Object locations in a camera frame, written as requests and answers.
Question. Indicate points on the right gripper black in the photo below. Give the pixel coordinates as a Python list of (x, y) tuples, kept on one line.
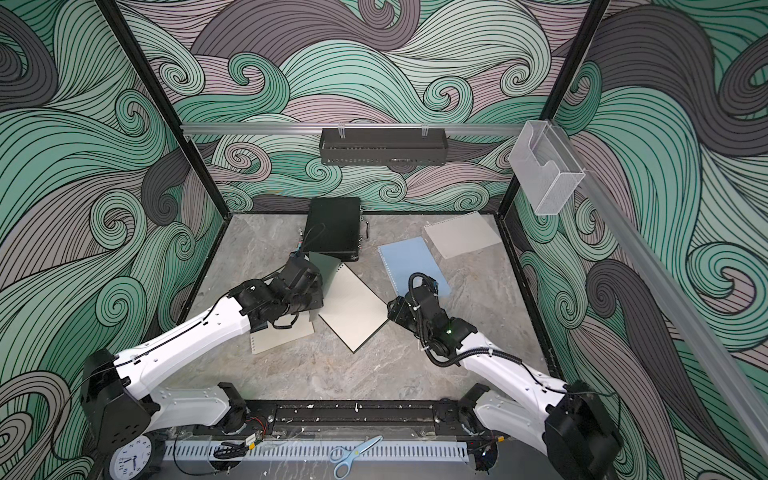
[(399, 311)]

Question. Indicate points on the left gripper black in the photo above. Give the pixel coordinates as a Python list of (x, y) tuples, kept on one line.
[(316, 296)]

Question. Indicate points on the dark green spiral notebook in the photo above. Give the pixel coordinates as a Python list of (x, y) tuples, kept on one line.
[(350, 308)]

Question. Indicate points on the torn lined paper page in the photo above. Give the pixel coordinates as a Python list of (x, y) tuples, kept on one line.
[(463, 234)]

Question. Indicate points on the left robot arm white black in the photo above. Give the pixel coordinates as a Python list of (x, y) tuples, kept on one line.
[(121, 395)]

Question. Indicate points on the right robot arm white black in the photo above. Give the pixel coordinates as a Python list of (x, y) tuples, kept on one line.
[(568, 422)]

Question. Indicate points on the beige spiral notebook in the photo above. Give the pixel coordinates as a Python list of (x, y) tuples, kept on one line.
[(272, 337)]

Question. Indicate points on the black hard case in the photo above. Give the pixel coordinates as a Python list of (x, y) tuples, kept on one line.
[(333, 228)]

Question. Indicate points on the round analog clock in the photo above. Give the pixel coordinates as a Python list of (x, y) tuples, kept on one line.
[(129, 461)]

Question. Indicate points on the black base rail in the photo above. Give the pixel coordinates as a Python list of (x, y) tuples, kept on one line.
[(442, 417)]

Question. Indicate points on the black wall tray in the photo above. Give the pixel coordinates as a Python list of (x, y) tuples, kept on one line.
[(343, 146)]

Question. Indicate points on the white slotted cable duct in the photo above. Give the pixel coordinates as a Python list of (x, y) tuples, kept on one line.
[(386, 450)]

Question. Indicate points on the aluminium rail back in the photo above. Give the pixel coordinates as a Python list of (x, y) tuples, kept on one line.
[(277, 128)]

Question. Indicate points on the aluminium rail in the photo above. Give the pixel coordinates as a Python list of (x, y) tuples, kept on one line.
[(728, 378), (277, 128)]

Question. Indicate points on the clear plastic wall holder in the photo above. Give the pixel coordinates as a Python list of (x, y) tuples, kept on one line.
[(545, 164)]

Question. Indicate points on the aluminium rail right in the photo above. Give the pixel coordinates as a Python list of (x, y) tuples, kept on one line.
[(728, 378)]

